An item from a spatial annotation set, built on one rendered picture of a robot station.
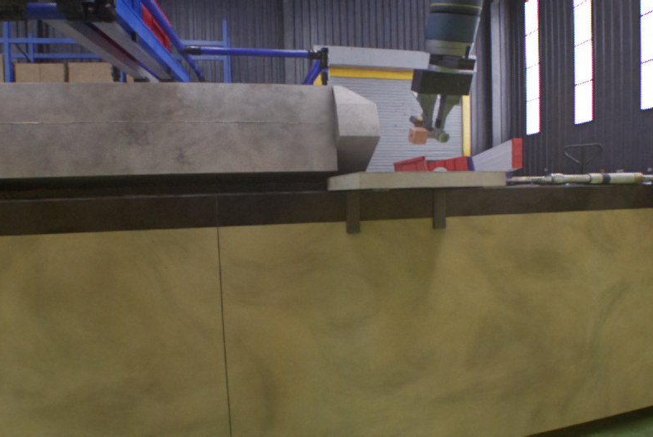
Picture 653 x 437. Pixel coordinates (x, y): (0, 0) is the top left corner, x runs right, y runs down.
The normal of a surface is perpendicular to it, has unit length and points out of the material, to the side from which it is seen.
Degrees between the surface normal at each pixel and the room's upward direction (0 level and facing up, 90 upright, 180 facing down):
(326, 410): 90
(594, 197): 90
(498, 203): 90
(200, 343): 90
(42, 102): 80
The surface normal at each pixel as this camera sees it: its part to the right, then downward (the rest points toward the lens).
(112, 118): 0.18, -0.10
